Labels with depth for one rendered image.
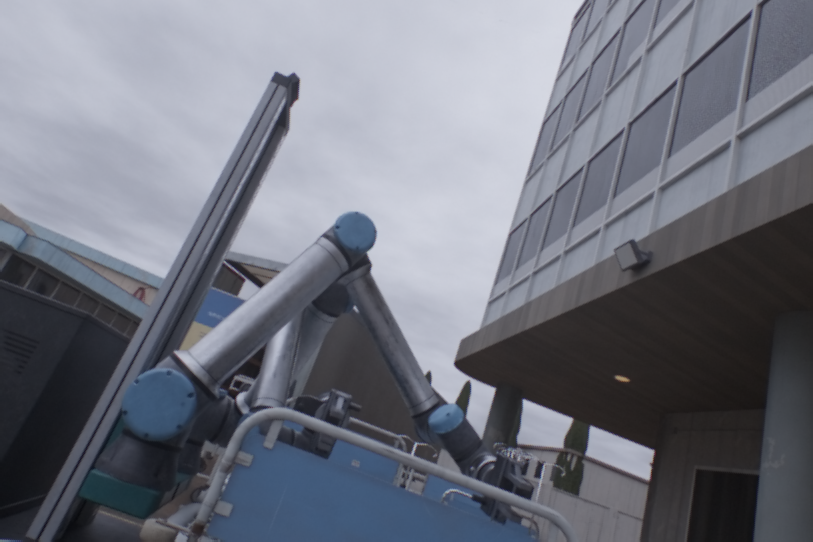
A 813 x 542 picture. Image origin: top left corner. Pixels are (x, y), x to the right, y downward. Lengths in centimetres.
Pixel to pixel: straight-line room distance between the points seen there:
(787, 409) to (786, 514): 86
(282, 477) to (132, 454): 46
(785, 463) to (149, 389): 534
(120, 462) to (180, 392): 27
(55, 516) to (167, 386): 52
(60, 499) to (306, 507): 74
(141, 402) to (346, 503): 48
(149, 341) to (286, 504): 70
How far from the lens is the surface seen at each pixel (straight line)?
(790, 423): 602
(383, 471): 321
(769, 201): 508
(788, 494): 589
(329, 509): 118
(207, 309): 1269
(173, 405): 132
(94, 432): 169
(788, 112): 628
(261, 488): 118
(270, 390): 145
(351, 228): 143
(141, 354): 168
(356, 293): 158
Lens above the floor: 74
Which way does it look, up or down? 20 degrees up
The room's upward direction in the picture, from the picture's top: 21 degrees clockwise
